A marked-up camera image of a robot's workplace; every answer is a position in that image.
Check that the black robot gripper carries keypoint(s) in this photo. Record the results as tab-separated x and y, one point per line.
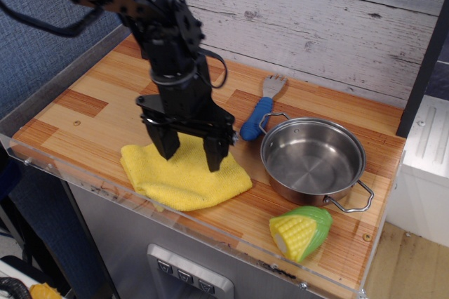
188	108

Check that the yellow cloth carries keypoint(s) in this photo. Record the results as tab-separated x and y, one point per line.
183	182

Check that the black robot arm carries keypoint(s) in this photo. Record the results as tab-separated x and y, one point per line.
170	38

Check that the stainless steel pot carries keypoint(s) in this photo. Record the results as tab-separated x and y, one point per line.
313	161

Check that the silver dispenser button panel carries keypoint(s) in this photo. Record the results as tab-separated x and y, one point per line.
188	272

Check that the toy corn cob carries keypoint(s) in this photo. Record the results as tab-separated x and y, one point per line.
299	232

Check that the yellow toy on floor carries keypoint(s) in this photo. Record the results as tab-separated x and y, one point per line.
44	291

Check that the white ridged side cabinet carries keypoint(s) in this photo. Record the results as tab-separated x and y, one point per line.
419	199

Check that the blue handled metal fork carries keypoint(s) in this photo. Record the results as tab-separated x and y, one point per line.
272	86

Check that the black left upright post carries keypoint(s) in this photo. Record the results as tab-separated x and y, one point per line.
144	50

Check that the black upright post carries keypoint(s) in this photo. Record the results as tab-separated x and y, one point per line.
144	50
424	75

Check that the black right upright post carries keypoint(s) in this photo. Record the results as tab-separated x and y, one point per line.
424	75

